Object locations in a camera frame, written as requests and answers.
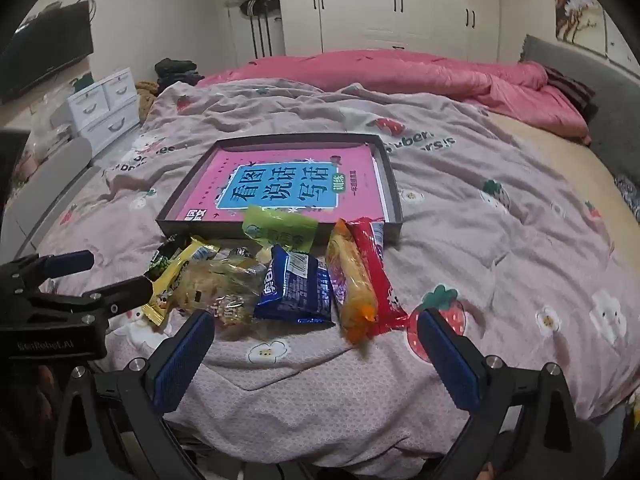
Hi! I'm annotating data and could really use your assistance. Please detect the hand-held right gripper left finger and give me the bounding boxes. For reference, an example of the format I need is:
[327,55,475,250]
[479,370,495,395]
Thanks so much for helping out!
[52,309,216,480]

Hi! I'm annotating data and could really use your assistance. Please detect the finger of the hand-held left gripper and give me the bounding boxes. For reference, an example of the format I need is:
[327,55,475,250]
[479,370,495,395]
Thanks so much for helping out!
[24,275,154,324]
[0,249,96,295]

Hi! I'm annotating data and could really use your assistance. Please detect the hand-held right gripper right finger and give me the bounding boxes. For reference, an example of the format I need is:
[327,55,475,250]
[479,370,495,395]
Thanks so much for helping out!
[416,307,607,480]

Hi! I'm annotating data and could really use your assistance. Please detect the yellow snack packet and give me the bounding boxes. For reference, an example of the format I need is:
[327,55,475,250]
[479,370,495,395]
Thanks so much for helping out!
[141,240,221,328]

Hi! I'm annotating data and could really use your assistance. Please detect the dark green snack packet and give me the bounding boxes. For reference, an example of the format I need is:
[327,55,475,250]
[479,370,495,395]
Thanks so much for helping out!
[145,234,188,281]

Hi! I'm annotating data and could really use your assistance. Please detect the clear green-label pastry packet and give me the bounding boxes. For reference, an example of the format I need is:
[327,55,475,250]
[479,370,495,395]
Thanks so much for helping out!
[210,290,262,328]

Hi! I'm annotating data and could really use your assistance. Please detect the red snack packet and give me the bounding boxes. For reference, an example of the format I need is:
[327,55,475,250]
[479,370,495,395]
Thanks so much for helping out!
[347,217,411,336]

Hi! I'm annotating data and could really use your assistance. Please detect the orange cracker packet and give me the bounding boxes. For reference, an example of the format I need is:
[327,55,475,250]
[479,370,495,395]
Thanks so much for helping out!
[326,219,378,345]

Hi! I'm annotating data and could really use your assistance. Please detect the blue cookie packet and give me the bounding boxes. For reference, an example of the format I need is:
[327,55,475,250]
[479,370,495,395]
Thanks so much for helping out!
[253,245,336,328]

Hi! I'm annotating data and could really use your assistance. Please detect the grey cardboard box tray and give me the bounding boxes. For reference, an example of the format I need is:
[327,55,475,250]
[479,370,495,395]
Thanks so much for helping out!
[156,132,405,246]

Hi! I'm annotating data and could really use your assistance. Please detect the grey padded footboard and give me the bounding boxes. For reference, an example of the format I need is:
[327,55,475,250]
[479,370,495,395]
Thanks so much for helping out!
[0,137,101,261]

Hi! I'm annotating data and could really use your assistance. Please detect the strawberry printed blanket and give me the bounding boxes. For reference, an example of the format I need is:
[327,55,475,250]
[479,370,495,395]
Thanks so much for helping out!
[37,79,640,421]

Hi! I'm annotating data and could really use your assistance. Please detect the white drawer cabinet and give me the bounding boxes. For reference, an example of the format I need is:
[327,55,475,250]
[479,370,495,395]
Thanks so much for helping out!
[67,67,141,153]

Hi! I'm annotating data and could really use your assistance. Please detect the brown plush cloth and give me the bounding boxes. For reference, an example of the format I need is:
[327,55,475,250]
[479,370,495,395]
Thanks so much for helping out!
[135,81,161,121]

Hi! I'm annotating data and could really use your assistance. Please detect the pink book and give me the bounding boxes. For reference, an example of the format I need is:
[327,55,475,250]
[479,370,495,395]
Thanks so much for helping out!
[176,149,390,223]

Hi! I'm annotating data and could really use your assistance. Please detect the dark clothes pile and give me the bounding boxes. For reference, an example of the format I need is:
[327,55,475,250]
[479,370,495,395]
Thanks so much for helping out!
[154,59,205,92]

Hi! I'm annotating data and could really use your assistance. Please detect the beige bed sheet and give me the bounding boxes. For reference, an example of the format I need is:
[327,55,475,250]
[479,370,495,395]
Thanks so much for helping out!
[487,110,640,261]

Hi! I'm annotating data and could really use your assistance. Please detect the pink quilt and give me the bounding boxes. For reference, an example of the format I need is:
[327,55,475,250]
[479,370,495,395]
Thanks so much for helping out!
[197,49,591,143]

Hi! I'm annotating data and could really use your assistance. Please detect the dark striped pillow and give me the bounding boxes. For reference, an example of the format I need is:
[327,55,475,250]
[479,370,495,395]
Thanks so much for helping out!
[545,66,598,111]

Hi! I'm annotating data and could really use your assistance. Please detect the grey padded headboard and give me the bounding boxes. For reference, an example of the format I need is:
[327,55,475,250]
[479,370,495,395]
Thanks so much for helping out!
[520,35,640,171]

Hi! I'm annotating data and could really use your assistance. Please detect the hanging clothes and bags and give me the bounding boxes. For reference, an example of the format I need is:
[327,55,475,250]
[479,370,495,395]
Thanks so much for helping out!
[222,0,283,61]

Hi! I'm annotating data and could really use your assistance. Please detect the white wardrobe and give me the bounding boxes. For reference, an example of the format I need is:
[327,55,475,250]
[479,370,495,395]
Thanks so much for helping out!
[277,0,501,63]

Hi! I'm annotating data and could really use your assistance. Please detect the black wall television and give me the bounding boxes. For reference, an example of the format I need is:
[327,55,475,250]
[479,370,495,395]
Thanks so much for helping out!
[0,1,95,103]

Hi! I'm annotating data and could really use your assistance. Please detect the wall poster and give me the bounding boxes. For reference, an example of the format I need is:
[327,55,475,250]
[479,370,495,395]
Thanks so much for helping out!
[547,0,608,46]

